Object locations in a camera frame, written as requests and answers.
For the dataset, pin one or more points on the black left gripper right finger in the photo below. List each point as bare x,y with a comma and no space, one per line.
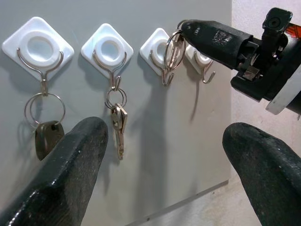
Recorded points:
270,176

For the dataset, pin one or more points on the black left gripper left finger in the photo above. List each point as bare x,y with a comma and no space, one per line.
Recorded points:
58,183

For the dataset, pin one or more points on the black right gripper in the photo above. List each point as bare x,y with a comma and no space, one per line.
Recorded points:
270,70

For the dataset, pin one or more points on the white diamond wall hook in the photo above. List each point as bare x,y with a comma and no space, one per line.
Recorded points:
14,44
94,47
190,58
150,47

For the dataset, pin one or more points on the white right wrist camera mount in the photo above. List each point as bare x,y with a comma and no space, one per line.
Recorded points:
277,106

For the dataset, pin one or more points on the grey wall board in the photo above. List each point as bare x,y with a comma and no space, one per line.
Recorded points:
152,141

